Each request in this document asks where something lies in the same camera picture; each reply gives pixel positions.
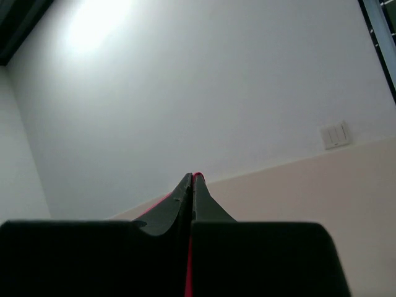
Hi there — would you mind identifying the red t-shirt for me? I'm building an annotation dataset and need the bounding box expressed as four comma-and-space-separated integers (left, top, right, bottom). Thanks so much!
132, 172, 205, 296

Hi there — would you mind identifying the white wall switch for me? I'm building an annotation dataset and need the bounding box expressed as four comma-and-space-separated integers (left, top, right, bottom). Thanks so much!
319, 121, 352, 150

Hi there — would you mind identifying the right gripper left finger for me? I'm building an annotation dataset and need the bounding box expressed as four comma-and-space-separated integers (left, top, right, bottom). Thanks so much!
1, 174, 192, 296

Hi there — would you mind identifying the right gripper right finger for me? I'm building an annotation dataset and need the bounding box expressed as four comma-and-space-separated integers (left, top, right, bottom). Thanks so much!
191, 173, 351, 296

